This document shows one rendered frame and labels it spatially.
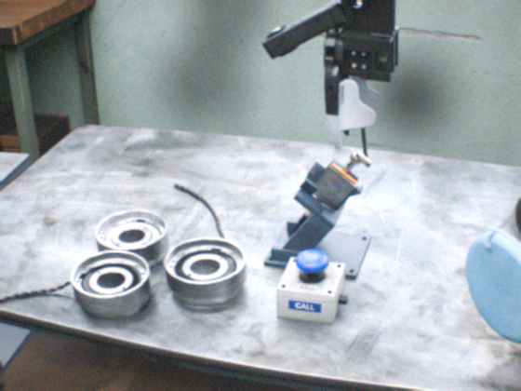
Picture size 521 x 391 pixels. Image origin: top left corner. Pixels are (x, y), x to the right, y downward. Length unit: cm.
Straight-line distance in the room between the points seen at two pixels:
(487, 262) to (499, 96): 182
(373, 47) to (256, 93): 177
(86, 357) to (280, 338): 48
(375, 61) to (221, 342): 38
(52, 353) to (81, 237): 27
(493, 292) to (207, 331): 36
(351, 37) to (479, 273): 32
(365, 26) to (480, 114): 166
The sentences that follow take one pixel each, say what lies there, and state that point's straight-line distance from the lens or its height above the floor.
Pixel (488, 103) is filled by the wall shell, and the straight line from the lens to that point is 243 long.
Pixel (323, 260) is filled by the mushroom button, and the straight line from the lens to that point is 82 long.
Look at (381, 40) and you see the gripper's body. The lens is 79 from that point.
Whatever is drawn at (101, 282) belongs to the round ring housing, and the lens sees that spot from 91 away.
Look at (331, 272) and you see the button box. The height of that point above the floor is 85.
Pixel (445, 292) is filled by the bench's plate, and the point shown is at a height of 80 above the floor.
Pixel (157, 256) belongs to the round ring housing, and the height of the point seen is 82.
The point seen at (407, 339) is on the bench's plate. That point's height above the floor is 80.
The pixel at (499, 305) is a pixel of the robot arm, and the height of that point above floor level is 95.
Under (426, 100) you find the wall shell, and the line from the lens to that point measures 243.
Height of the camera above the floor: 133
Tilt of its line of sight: 28 degrees down
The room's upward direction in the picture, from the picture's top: 2 degrees counter-clockwise
